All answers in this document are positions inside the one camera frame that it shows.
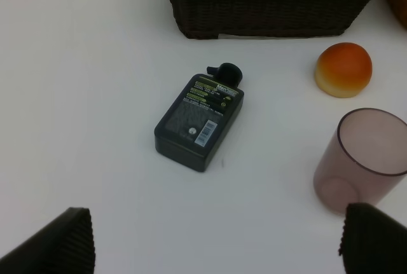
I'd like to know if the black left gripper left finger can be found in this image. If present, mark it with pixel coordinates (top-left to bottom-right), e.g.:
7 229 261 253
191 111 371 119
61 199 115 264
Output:
1 207 96 273

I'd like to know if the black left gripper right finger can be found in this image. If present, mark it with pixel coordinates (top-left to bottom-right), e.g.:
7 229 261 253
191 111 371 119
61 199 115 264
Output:
338 203 406 274

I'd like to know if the dark green rectangular bottle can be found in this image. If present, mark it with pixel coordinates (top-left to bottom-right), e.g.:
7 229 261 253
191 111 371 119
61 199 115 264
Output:
154 63 244 172

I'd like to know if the translucent purple plastic cup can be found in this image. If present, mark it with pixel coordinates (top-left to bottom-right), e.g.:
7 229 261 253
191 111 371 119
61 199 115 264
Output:
314 108 406 214

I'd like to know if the orange round bread bun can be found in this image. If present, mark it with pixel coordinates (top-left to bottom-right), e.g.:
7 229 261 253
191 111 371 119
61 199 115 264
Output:
314 43 373 98

